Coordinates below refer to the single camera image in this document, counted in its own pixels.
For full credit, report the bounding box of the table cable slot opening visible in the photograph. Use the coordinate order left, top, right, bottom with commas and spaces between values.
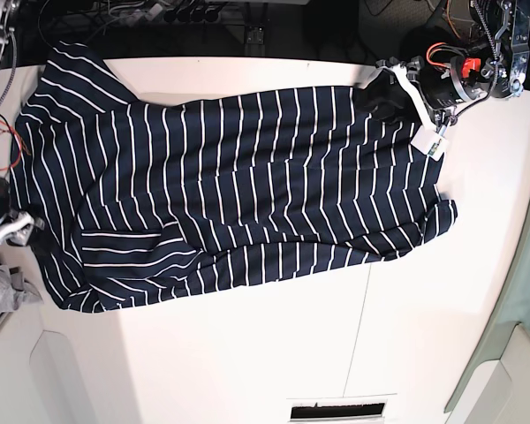
287, 393, 397, 423

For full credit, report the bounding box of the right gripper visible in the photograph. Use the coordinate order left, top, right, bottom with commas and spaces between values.
0, 177, 53, 254

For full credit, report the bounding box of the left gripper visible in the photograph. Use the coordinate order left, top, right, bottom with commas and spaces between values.
360, 55, 490, 131

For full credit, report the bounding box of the navy white striped t-shirt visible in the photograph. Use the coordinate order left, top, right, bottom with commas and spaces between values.
10, 42, 458, 313

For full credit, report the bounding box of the grey dark clothes pile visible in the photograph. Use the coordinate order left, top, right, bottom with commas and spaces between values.
0, 265, 42, 317

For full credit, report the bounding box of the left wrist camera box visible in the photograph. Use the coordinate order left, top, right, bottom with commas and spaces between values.
411, 126, 449, 161

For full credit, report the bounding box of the black power strip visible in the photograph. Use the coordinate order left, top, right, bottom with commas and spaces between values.
163, 1, 226, 24

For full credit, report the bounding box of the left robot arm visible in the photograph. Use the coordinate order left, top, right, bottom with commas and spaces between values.
358, 1, 530, 130

